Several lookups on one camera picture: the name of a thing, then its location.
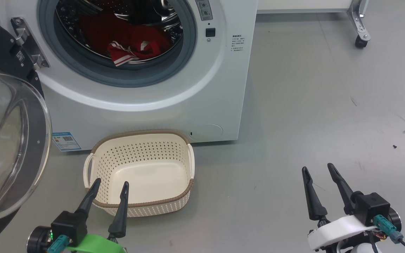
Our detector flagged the blue energy label sticker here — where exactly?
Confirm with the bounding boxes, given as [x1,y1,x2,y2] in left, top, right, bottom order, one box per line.
[52,132,82,151]

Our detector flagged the teal connector right camera cable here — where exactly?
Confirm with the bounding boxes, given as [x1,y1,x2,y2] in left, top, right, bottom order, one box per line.
[373,214,405,253]

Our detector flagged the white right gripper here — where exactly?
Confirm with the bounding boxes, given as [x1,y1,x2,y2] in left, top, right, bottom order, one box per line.
[302,163,379,253]

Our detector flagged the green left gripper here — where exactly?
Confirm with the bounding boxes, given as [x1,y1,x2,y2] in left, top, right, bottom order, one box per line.
[65,178,130,253]

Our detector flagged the metal bracket with caster wheel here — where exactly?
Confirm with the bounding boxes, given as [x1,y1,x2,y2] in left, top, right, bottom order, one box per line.
[347,0,371,49]

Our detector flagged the white front-load washing machine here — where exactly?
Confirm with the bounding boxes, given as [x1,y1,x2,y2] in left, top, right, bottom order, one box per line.
[0,0,259,151]

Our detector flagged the white partition panel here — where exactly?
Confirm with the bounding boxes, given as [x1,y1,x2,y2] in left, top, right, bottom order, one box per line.
[257,0,352,14]

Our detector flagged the cream perforated laundry basket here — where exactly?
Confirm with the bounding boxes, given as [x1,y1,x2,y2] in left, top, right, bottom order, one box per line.
[83,129,196,218]

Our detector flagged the black round washer door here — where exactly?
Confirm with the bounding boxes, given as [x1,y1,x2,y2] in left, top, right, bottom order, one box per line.
[0,11,52,248]

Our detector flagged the teal connector camera cable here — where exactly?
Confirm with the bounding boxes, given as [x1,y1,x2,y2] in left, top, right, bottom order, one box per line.
[47,235,71,253]
[373,214,405,253]

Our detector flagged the red basketball jersey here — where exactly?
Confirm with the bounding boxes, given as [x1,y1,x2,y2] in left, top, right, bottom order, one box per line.
[79,12,173,67]

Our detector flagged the teal connector left camera cable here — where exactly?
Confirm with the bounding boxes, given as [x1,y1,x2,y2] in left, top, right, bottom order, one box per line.
[47,235,71,253]

